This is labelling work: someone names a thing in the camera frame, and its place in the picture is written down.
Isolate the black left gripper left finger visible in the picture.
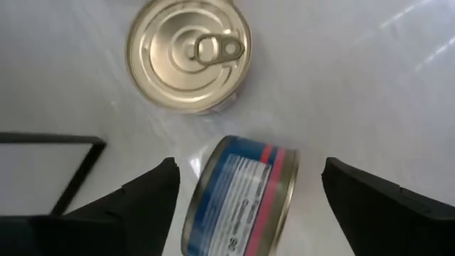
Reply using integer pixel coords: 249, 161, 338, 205
38, 157, 181, 256

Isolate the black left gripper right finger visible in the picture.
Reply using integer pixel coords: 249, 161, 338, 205
321, 156, 455, 256

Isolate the wooden shelf black metal frame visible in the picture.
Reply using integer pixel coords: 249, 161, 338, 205
0, 131, 107, 217

